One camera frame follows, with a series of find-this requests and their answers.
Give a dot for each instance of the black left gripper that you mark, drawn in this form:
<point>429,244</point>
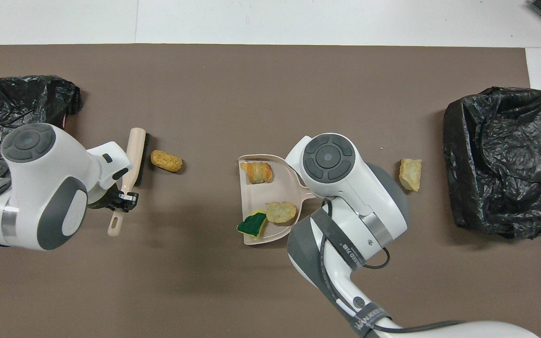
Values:
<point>104,199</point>

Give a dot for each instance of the beige hand brush black bristles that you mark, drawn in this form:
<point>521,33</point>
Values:
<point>132,155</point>

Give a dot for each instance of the brown fried nugget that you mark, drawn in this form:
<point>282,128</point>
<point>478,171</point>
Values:
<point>166,161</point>

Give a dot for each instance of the green yellow sponge piece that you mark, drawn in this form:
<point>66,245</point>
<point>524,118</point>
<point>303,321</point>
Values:
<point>252,225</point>

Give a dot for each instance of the beige plastic dustpan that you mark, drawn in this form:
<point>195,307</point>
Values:
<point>256,197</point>

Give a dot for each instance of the striped croissant piece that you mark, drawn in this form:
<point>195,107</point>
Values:
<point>256,172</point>

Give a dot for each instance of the light toasted bread chunk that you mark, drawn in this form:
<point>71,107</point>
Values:
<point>281,212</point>

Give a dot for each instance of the pale yellow bread chunk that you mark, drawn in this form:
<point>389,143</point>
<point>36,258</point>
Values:
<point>410,174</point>

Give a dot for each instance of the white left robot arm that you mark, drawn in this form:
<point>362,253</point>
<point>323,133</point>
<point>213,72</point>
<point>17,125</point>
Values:
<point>31,188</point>

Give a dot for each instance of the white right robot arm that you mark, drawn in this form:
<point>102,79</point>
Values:
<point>345,206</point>

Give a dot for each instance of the black bag lined trash bin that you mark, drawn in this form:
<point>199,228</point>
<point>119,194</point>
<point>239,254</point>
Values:
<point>12,101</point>
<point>500,159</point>

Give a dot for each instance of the brown table mat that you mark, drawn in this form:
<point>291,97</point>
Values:
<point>204,94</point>

